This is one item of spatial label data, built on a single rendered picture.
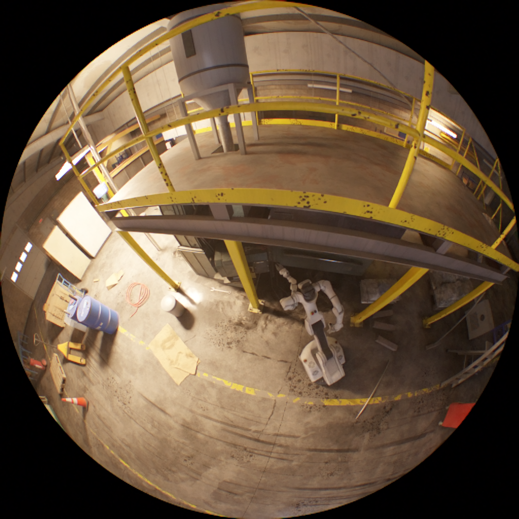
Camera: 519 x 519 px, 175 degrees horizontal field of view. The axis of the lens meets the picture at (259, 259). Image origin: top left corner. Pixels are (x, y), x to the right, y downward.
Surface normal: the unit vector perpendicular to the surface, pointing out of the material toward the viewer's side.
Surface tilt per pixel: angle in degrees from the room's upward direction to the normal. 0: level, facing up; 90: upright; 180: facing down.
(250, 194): 90
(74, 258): 90
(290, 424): 0
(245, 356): 0
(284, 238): 90
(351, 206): 90
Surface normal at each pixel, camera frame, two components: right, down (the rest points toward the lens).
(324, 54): -0.23, 0.81
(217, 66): 0.37, 0.74
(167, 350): -0.11, -0.56
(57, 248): 0.97, 0.13
